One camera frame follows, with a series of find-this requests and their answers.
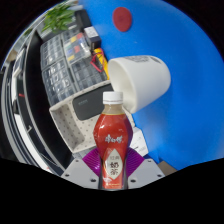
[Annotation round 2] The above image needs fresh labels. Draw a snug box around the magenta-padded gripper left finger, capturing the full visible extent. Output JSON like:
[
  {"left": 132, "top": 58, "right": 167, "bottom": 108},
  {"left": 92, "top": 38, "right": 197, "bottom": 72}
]
[{"left": 60, "top": 148, "right": 102, "bottom": 190}]

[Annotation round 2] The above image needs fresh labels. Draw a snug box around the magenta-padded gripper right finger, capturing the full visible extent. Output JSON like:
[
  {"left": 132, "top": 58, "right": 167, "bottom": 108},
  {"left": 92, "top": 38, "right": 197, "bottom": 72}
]
[{"left": 125, "top": 148, "right": 166, "bottom": 190}]

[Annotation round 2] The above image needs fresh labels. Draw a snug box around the red-labelled tea drink bottle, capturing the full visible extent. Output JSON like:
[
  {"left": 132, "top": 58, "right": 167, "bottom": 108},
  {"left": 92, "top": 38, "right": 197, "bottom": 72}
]
[{"left": 93, "top": 91, "right": 135, "bottom": 190}]

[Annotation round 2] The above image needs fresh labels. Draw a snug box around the brown cardboard box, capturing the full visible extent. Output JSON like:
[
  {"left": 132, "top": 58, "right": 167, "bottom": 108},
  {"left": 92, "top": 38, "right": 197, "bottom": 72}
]
[{"left": 158, "top": 161, "right": 178, "bottom": 176}]

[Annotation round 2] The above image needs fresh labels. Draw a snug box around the small white box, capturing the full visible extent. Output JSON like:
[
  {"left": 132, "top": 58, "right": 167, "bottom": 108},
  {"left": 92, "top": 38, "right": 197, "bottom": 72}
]
[{"left": 129, "top": 126, "right": 150, "bottom": 158}]

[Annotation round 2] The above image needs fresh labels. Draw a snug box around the white perforated crate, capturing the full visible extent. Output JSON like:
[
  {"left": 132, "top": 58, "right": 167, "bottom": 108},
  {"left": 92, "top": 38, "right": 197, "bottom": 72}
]
[{"left": 49, "top": 79, "right": 136, "bottom": 155}]

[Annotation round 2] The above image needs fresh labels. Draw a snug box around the black overhead shelf unit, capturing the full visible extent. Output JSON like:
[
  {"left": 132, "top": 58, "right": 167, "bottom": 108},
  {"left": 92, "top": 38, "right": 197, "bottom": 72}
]
[{"left": 0, "top": 29, "right": 69, "bottom": 175}]

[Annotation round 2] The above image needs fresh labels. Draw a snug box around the wide grey drawer cabinet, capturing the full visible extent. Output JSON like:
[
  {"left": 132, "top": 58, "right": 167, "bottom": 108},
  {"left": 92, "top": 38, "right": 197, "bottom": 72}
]
[{"left": 41, "top": 59, "right": 77, "bottom": 105}]

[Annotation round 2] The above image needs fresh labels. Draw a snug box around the white ceramic cup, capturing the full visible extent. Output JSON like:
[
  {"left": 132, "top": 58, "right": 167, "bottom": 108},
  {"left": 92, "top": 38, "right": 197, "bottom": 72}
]
[{"left": 107, "top": 54, "right": 172, "bottom": 114}]

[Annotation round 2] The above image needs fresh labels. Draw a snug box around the yellow multimeter with red leads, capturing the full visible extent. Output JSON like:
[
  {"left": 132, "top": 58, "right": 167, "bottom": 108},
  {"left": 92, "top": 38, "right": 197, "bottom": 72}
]
[{"left": 90, "top": 47, "right": 110, "bottom": 74}]

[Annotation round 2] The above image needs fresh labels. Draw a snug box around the clear organiser with colourful parts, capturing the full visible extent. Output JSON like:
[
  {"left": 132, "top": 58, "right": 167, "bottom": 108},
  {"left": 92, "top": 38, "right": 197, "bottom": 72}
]
[{"left": 61, "top": 31, "right": 91, "bottom": 64}]

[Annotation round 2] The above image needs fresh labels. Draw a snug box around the black box with white label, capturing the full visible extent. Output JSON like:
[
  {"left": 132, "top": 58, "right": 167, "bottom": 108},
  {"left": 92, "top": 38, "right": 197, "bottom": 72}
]
[{"left": 83, "top": 25, "right": 102, "bottom": 48}]

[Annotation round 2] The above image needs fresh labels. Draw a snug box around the flat black case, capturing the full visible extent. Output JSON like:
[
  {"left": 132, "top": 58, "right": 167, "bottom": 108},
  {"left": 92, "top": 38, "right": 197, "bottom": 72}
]
[{"left": 74, "top": 9, "right": 93, "bottom": 30}]

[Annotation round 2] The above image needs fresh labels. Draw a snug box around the flat round red coaster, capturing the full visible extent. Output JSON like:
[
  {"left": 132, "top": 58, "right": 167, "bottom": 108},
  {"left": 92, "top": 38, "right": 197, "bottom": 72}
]
[{"left": 112, "top": 7, "right": 133, "bottom": 33}]

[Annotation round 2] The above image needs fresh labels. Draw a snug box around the green potted plant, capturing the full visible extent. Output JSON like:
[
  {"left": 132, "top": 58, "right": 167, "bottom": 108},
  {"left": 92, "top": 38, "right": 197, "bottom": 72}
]
[{"left": 41, "top": 3, "right": 77, "bottom": 34}]

